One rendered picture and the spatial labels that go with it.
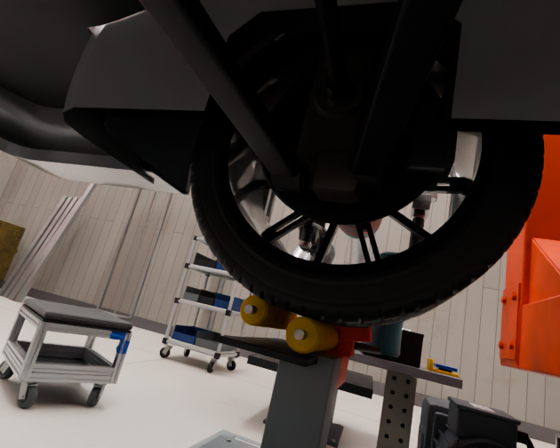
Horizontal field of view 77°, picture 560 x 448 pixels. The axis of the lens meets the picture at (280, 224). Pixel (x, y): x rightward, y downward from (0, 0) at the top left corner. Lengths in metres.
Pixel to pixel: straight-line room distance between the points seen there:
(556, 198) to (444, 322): 2.90
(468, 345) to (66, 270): 5.02
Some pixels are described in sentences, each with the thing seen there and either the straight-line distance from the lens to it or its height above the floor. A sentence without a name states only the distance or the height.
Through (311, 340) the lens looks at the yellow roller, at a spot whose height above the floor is 0.49.
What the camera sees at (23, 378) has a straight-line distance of 1.63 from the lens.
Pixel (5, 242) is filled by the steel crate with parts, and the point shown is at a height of 0.63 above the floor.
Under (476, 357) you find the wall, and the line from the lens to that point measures 4.06.
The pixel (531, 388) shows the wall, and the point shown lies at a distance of 4.20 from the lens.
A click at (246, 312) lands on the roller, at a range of 0.68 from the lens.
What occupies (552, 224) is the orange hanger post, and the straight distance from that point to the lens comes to 1.20.
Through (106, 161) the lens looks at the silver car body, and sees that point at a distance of 0.90.
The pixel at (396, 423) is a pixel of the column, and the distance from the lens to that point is 1.42.
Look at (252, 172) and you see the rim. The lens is 0.87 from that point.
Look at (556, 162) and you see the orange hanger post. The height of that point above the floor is 1.10.
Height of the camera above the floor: 0.51
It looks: 14 degrees up
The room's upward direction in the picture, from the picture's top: 13 degrees clockwise
